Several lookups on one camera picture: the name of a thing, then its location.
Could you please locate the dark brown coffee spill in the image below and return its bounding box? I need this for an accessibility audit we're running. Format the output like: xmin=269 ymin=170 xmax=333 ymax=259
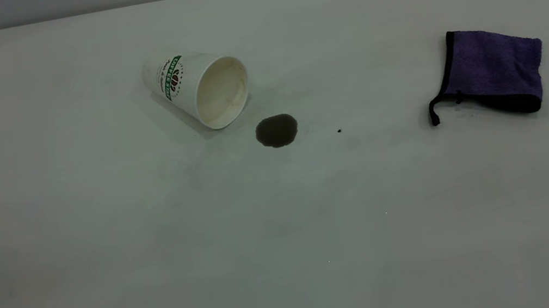
xmin=253 ymin=112 xmax=301 ymax=151

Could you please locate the purple cloth with black trim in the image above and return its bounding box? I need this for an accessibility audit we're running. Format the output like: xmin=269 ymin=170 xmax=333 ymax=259
xmin=417 ymin=17 xmax=549 ymax=129

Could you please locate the white paper coffee cup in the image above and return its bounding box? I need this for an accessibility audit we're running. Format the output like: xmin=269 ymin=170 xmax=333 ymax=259
xmin=139 ymin=42 xmax=256 ymax=140

